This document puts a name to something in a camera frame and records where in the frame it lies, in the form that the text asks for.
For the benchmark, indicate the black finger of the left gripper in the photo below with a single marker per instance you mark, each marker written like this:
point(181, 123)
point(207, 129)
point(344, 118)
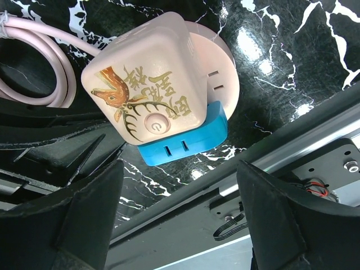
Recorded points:
point(46, 147)

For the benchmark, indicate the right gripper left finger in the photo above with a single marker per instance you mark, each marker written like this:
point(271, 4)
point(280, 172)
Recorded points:
point(67, 229)

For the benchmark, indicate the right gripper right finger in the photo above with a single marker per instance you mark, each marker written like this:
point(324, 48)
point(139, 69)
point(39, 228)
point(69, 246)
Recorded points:
point(292, 229)

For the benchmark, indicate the blue plug adapter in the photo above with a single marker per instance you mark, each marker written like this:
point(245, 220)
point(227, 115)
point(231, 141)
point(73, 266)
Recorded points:
point(209, 135)

